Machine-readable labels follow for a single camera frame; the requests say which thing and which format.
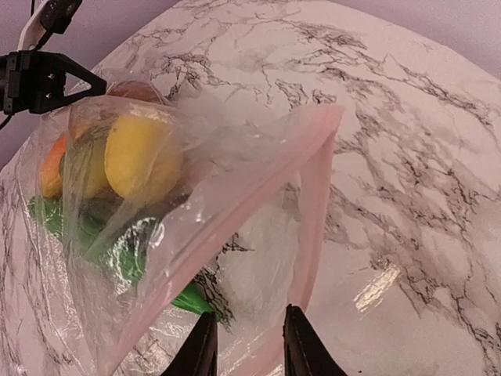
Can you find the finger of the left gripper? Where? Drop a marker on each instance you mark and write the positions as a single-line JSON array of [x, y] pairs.
[[97, 85]]

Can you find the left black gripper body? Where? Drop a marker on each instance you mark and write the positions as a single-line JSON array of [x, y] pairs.
[[32, 81]]

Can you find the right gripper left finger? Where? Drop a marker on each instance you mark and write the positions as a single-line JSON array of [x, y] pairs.
[[198, 354]]

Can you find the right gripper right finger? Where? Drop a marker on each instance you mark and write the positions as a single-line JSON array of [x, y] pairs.
[[304, 352]]

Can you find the clear zip top bag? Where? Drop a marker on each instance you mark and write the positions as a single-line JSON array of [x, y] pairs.
[[239, 235]]

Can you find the green fake cucumber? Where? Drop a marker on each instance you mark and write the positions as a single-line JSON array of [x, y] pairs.
[[123, 255]]

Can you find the brown fake potato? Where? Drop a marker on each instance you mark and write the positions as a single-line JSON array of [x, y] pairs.
[[139, 90]]

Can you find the yellow fake lemon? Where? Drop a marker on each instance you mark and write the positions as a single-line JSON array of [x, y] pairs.
[[143, 158]]

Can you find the orange yellow fake corn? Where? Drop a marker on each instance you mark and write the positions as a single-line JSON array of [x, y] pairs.
[[50, 176]]

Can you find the dark green fake pepper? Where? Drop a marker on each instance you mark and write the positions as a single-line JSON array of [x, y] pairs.
[[101, 207]]

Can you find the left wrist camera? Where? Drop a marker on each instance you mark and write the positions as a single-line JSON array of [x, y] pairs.
[[51, 17]]

